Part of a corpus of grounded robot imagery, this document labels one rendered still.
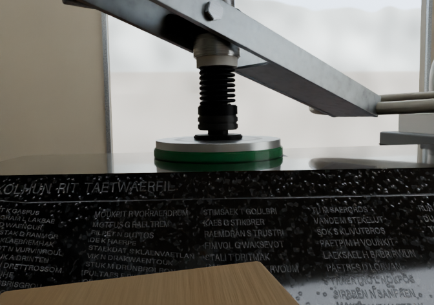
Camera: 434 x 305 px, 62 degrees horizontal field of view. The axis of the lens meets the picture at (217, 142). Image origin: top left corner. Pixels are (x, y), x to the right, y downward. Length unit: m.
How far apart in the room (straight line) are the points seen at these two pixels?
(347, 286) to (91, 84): 5.19
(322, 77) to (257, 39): 0.18
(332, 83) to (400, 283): 0.45
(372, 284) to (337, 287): 0.04
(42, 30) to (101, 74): 0.96
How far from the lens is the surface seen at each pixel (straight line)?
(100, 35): 5.52
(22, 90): 5.71
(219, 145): 0.52
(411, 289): 0.42
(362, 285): 0.41
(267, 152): 0.55
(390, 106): 0.90
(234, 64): 0.61
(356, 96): 0.84
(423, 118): 1.72
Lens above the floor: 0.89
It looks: 4 degrees down
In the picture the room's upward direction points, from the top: 1 degrees counter-clockwise
